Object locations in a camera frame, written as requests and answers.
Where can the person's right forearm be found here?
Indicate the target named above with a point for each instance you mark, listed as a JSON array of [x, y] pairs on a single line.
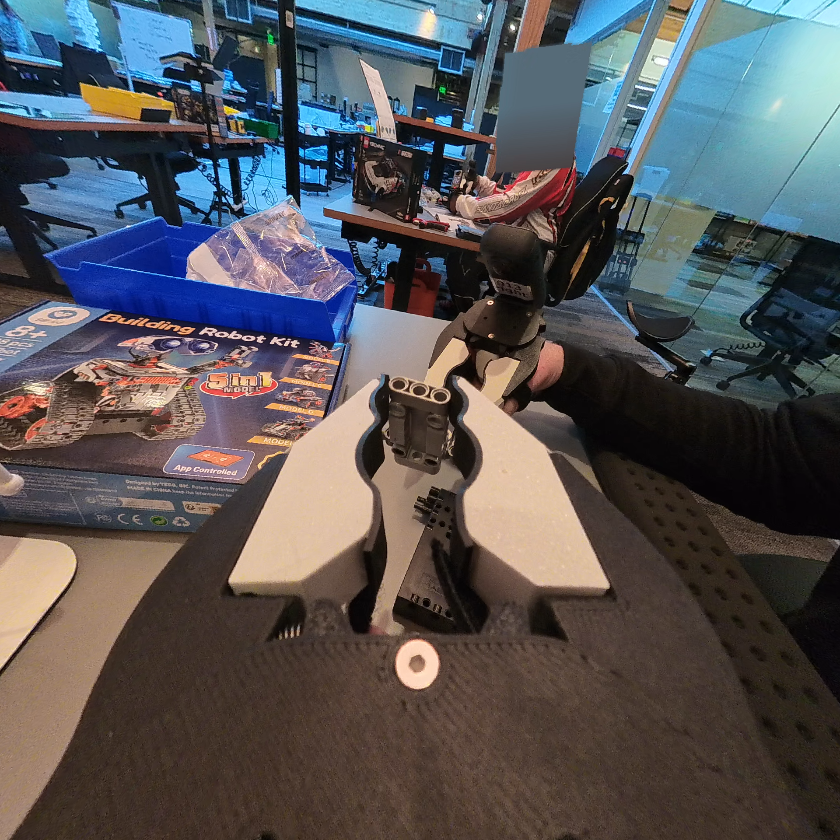
[[689, 426]]

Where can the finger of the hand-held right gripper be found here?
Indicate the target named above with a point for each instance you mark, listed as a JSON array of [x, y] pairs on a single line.
[[449, 358], [508, 380]]

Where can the black camera tripod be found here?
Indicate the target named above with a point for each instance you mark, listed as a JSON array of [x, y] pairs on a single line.
[[210, 131]]

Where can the brown-edged work desk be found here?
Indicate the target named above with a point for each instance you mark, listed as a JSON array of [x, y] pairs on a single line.
[[387, 216]]

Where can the black and yellow chair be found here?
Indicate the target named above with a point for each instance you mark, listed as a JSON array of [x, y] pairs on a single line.
[[590, 229]]

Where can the black pole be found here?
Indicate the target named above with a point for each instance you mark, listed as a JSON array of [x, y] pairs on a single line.
[[289, 98]]

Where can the pile of clear plastic bags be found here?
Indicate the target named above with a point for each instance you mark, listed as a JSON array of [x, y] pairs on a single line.
[[262, 256]]

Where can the black swivel chair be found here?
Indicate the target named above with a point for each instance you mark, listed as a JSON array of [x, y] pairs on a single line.
[[33, 170], [164, 170]]

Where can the grey panel assembly with connectors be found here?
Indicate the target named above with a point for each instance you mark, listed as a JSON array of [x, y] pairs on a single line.
[[420, 420]]

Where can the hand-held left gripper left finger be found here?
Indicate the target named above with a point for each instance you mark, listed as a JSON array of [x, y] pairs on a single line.
[[302, 525]]

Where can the long wooden desk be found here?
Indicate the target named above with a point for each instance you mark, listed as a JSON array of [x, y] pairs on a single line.
[[39, 108]]

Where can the orange bag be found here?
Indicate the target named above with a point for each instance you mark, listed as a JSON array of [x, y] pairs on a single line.
[[417, 289]]

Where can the person's right hand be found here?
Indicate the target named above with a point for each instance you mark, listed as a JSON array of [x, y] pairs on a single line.
[[553, 364]]

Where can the white paper sign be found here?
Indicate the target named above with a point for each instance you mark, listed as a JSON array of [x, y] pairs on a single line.
[[380, 92]]

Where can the black mesh office chair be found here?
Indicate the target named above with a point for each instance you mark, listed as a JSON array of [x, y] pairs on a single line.
[[787, 308]]

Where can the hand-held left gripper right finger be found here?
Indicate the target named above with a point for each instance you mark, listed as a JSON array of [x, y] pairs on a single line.
[[531, 525]]

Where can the dark blue robot kit box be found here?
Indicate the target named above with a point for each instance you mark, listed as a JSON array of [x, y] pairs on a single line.
[[164, 407]]

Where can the whiteboard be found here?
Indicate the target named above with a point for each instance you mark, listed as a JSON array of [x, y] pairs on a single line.
[[154, 36]]

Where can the black toy box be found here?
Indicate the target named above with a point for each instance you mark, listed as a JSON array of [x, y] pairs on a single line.
[[394, 177]]

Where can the blue tagged parts bin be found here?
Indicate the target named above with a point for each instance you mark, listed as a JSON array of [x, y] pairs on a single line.
[[197, 302]]

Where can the black perforated hub box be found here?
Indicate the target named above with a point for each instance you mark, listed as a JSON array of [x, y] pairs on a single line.
[[430, 518]]

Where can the yellow plastic bin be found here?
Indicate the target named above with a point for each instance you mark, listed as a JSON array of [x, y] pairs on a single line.
[[124, 102]]

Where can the black saddle stool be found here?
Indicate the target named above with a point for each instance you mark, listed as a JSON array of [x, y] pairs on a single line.
[[659, 325]]

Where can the white book stand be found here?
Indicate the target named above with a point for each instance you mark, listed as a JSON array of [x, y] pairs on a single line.
[[26, 590]]

